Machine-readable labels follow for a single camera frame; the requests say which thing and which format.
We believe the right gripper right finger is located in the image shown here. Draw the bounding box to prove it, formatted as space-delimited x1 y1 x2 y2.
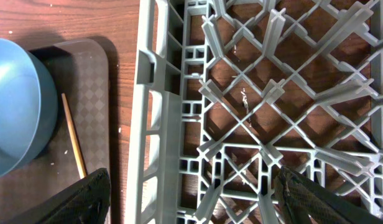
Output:
274 166 383 224

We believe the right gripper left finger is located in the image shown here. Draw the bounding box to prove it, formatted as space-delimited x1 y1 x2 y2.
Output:
11 168 111 224

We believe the grey dishwasher rack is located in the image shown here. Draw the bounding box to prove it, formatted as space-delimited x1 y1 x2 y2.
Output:
124 0 383 224

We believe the wooden chopstick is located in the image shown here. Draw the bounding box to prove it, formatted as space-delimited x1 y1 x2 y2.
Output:
61 93 87 179

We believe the dark blue plate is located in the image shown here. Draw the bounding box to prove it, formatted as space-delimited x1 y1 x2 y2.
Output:
0 39 58 177

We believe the brown serving tray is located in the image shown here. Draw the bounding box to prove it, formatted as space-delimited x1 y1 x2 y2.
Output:
0 39 110 223

